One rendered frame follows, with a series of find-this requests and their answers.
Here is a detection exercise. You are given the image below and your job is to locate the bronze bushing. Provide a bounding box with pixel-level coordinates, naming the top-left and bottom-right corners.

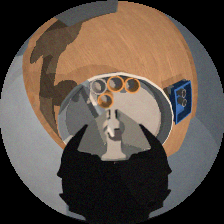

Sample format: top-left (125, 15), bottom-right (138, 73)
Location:
top-left (97, 90), bottom-right (114, 109)
top-left (107, 76), bottom-right (124, 92)
top-left (123, 77), bottom-right (140, 94)

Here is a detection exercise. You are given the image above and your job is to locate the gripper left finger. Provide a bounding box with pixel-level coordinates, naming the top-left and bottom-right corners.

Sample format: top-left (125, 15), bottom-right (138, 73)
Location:
top-left (57, 109), bottom-right (111, 178)

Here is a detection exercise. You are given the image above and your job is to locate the blue open box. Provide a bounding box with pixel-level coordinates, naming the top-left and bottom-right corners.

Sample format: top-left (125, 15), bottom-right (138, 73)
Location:
top-left (167, 79), bottom-right (192, 125)

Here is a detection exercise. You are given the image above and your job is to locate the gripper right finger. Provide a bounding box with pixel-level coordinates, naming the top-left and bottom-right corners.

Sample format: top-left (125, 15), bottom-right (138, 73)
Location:
top-left (116, 109), bottom-right (172, 175)

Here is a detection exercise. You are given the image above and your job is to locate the grey metal ring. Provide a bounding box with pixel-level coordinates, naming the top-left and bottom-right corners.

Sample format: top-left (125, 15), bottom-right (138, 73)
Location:
top-left (178, 96), bottom-right (186, 107)
top-left (90, 78), bottom-right (107, 95)
top-left (177, 88), bottom-right (186, 98)

